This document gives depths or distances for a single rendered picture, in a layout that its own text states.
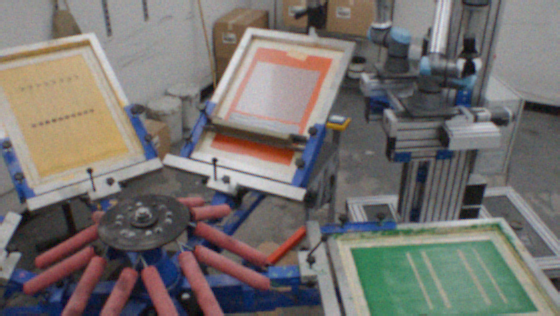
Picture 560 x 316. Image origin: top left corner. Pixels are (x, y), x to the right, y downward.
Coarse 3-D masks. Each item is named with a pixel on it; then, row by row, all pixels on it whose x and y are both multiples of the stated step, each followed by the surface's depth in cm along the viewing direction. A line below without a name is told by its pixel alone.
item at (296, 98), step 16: (304, 64) 249; (320, 64) 246; (288, 80) 246; (304, 80) 244; (320, 80) 242; (288, 96) 241; (304, 96) 239; (272, 112) 239; (288, 112) 237; (304, 112) 235; (304, 128) 231; (256, 144) 233; (272, 160) 227; (288, 160) 225
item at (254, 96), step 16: (272, 48) 258; (256, 64) 256; (272, 64) 253; (288, 64) 251; (256, 80) 251; (272, 80) 248; (240, 96) 248; (256, 96) 246; (272, 96) 244; (240, 112) 243; (256, 112) 241; (224, 144) 237; (240, 144) 235
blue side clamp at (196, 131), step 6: (210, 102) 245; (210, 108) 243; (204, 114) 242; (210, 114) 242; (198, 120) 240; (204, 120) 240; (198, 126) 239; (192, 132) 238; (198, 132) 238; (192, 138) 237; (198, 138) 236; (186, 144) 235; (192, 144) 235; (192, 150) 234
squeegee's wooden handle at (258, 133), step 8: (216, 120) 231; (224, 128) 232; (232, 128) 228; (240, 128) 226; (248, 128) 225; (256, 128) 224; (248, 136) 230; (256, 136) 227; (264, 136) 223; (272, 136) 221; (280, 136) 219; (288, 136) 218; (280, 144) 225
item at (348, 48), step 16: (256, 32) 261; (272, 32) 259; (240, 48) 258; (336, 48) 247; (352, 48) 242; (240, 64) 258; (224, 80) 251; (336, 80) 235; (224, 96) 250; (336, 96) 234; (320, 112) 229; (192, 160) 235; (208, 160) 230; (224, 160) 228; (256, 176) 223; (272, 176) 219; (288, 176) 217
